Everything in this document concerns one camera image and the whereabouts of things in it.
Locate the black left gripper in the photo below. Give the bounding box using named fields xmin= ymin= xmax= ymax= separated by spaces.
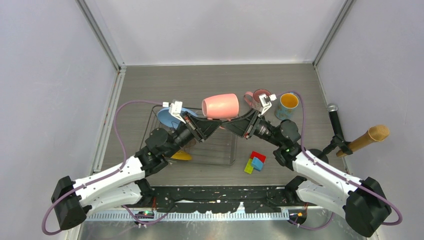
xmin=164 ymin=111 xmax=221 ymax=158

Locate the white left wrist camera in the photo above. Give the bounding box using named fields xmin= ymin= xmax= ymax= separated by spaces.
xmin=162 ymin=99 xmax=184 ymax=122

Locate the red toy block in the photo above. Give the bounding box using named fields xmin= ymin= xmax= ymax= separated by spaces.
xmin=249 ymin=151 xmax=267 ymax=163

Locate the black silver microphone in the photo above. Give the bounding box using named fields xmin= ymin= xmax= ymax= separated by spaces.
xmin=326 ymin=103 xmax=344 ymax=139

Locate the light blue plate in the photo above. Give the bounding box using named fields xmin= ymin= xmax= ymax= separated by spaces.
xmin=156 ymin=107 xmax=181 ymax=129

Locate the blue butterfly mug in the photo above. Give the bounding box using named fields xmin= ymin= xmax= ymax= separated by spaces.
xmin=274 ymin=92 xmax=300 ymax=120

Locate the patterned pink mug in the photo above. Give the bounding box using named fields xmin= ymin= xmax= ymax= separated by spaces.
xmin=243 ymin=89 xmax=271 ymax=111

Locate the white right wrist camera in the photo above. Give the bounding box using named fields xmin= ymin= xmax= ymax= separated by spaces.
xmin=259 ymin=93 xmax=277 ymax=116

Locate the gold microphone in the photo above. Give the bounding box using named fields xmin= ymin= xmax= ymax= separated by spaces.
xmin=336 ymin=124 xmax=390 ymax=158

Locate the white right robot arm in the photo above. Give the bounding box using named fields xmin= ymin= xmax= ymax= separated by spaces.
xmin=221 ymin=110 xmax=392 ymax=237

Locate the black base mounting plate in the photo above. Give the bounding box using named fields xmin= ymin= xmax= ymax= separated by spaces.
xmin=127 ymin=185 xmax=306 ymax=214

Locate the black wire dish rack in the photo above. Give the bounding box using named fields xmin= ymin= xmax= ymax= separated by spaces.
xmin=140 ymin=105 xmax=237 ymax=166

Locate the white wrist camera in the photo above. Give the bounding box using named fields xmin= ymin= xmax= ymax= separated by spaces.
xmin=162 ymin=99 xmax=184 ymax=122
xmin=259 ymin=93 xmax=277 ymax=116

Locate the plain pink mug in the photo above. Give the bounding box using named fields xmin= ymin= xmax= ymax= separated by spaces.
xmin=201 ymin=93 xmax=240 ymax=120

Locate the yellow-green toy block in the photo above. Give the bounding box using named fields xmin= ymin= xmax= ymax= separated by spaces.
xmin=244 ymin=158 xmax=254 ymax=174

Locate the blue toy block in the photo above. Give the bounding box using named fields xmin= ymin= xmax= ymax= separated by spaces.
xmin=250 ymin=157 xmax=264 ymax=172

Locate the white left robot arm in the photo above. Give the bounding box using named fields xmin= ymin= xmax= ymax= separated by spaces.
xmin=49 ymin=111 xmax=222 ymax=231

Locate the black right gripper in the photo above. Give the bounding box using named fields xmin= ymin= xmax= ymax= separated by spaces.
xmin=221 ymin=108 xmax=283 ymax=148

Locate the black microphone stand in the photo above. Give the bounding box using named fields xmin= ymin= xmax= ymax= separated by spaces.
xmin=309 ymin=134 xmax=353 ymax=164

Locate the yellow patterned plate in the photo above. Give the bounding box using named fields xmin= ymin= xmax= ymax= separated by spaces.
xmin=170 ymin=150 xmax=193 ymax=161

